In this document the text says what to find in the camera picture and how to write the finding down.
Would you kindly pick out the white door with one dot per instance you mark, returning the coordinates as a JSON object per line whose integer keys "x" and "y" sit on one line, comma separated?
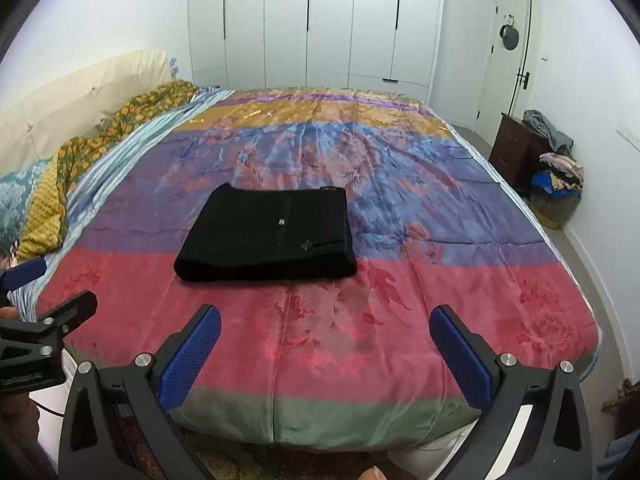
{"x": 492, "y": 85}

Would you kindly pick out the white wardrobe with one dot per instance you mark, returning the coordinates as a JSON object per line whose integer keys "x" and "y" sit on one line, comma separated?
{"x": 285, "y": 20}

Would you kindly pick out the black pants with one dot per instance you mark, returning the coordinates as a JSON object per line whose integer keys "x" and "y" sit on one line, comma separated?
{"x": 260, "y": 240}

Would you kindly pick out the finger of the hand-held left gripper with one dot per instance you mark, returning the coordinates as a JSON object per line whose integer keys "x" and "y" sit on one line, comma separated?
{"x": 70, "y": 307}
{"x": 25, "y": 271}

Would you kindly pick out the round dark door hanging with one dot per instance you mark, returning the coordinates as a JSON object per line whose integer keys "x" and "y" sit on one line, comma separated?
{"x": 510, "y": 35}

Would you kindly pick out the yellow floral quilt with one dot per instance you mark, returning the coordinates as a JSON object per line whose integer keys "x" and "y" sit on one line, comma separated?
{"x": 130, "y": 110}

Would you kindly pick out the teal patterned pillow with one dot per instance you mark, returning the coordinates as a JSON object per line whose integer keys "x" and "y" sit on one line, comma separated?
{"x": 20, "y": 195}

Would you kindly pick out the light blue striped sheet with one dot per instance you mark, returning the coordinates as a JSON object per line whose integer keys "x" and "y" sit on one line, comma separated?
{"x": 125, "y": 145}

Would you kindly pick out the cream padded headboard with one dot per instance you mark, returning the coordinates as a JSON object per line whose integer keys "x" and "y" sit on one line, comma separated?
{"x": 75, "y": 85}

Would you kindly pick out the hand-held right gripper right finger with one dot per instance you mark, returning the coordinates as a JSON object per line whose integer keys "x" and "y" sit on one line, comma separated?
{"x": 460, "y": 355}

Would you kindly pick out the person's left hand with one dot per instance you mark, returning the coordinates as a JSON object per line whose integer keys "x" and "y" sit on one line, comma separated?
{"x": 7, "y": 312}

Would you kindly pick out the pile of mixed clothes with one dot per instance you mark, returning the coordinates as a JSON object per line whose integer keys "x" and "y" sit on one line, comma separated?
{"x": 560, "y": 170}

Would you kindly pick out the woven laundry basket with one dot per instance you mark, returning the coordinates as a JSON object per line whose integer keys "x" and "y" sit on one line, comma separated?
{"x": 557, "y": 207}

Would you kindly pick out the grey green clothes heap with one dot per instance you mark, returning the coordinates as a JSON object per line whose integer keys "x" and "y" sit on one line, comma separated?
{"x": 547, "y": 130}

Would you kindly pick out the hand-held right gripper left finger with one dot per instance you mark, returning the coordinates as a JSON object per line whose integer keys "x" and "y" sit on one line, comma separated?
{"x": 192, "y": 355}

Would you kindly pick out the dark brown nightstand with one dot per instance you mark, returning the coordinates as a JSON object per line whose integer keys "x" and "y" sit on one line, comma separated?
{"x": 515, "y": 150}

